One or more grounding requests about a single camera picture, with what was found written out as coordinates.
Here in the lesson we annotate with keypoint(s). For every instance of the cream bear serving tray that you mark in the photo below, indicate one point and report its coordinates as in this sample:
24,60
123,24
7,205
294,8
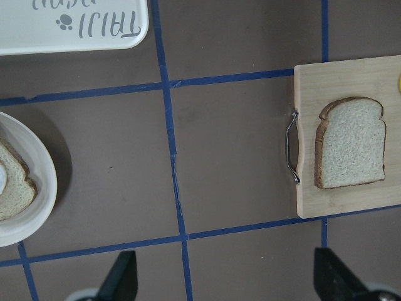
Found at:
33,27

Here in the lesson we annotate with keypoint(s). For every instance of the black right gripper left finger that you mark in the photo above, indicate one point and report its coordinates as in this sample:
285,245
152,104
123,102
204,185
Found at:
121,282

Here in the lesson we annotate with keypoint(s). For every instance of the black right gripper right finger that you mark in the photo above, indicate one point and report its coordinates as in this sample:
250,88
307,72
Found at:
333,280

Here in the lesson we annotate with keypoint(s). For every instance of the fried egg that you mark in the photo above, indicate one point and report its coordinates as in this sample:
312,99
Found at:
3,178

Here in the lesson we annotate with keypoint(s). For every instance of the white bread slice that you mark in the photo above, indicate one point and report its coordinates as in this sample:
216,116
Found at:
350,143

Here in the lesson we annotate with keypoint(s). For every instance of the cream round plate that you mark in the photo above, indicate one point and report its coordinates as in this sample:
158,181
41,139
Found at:
41,170

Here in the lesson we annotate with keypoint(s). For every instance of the wooden cutting board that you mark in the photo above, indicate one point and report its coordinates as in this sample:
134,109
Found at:
315,86

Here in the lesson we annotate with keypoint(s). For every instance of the bread slice under egg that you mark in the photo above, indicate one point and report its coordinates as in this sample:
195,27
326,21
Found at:
20,190

